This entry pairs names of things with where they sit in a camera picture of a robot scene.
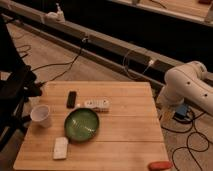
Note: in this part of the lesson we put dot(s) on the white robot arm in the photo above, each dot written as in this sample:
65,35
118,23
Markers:
187,82

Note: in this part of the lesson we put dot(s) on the white power strip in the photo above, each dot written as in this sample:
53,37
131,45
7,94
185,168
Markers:
98,105

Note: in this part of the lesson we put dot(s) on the black rectangular remote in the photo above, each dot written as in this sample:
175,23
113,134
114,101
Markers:
71,99

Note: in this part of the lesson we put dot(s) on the green bowl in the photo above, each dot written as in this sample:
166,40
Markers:
81,125

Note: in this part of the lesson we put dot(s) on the white sponge block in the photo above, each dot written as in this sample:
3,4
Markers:
60,148

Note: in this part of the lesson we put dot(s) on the blue power box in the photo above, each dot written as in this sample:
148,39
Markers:
181,111

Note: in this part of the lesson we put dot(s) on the black chair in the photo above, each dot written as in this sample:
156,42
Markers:
15,90

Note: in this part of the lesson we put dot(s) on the long metal rail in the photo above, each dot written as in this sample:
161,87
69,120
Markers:
155,42

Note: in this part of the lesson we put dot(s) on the white object on rail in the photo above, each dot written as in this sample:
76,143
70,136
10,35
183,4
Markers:
58,15

